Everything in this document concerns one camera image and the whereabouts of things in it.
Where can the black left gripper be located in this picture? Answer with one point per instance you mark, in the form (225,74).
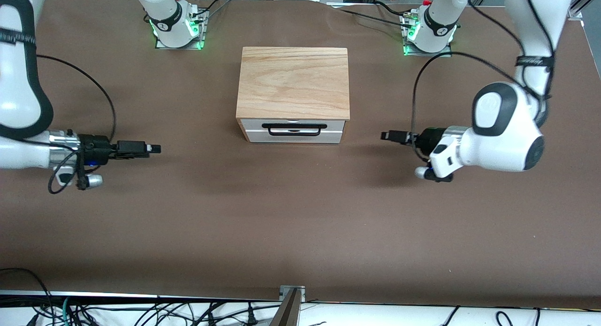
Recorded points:
(429,137)

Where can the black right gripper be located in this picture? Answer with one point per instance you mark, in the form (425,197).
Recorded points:
(95,146)

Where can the white-fronted wooden drawer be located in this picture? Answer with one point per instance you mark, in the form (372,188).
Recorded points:
(256,135)

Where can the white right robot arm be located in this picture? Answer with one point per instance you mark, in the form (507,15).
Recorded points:
(19,105)

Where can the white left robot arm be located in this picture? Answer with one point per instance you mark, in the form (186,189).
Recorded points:
(507,138)

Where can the light wooden drawer cabinet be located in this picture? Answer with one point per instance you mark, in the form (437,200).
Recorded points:
(293,81)

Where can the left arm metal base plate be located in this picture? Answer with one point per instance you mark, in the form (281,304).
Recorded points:
(425,54)

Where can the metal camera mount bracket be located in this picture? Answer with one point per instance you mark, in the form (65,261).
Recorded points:
(292,298)

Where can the aluminium frame profile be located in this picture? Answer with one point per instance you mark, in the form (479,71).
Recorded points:
(576,9)

